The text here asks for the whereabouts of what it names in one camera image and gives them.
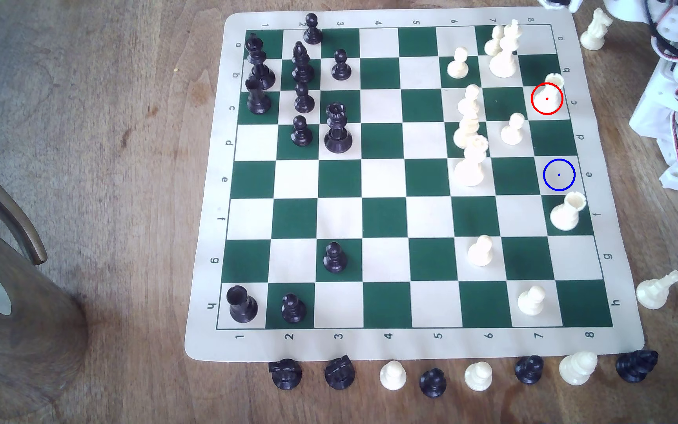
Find black rook chess piece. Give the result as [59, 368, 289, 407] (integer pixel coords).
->
[226, 285, 259, 323]
[246, 77, 272, 115]

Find white pawn on green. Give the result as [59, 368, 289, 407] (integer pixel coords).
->
[453, 115, 481, 149]

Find white pawn chess piece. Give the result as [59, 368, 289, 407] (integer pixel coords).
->
[447, 47, 470, 80]
[484, 25, 506, 58]
[379, 360, 407, 392]
[500, 113, 526, 146]
[468, 235, 494, 267]
[517, 285, 546, 316]
[464, 361, 493, 392]
[458, 84, 481, 119]

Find black queen chess piece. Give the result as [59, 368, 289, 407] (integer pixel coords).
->
[324, 103, 353, 154]

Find white king chess piece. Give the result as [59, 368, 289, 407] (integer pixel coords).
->
[489, 19, 522, 79]

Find round brown wooden object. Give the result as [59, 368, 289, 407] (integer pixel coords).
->
[0, 206, 89, 420]

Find white rook chess piece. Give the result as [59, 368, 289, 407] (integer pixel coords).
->
[534, 73, 566, 114]
[550, 192, 587, 232]

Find black pawn chess piece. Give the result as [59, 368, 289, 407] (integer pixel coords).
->
[323, 242, 348, 274]
[291, 115, 314, 147]
[331, 49, 352, 81]
[281, 293, 307, 324]
[303, 13, 324, 45]
[514, 355, 545, 385]
[294, 81, 315, 114]
[419, 369, 447, 398]

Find green white chess mat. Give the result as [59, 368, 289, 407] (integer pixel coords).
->
[184, 6, 646, 363]

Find white queen chess piece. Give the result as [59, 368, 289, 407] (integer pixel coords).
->
[453, 135, 489, 187]

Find black king chess piece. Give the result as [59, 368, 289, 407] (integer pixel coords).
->
[245, 33, 277, 90]

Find black bishop chess piece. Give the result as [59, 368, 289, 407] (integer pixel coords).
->
[616, 349, 659, 384]
[291, 41, 315, 84]

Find white bishop chess piece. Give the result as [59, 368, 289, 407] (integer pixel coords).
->
[636, 270, 678, 311]

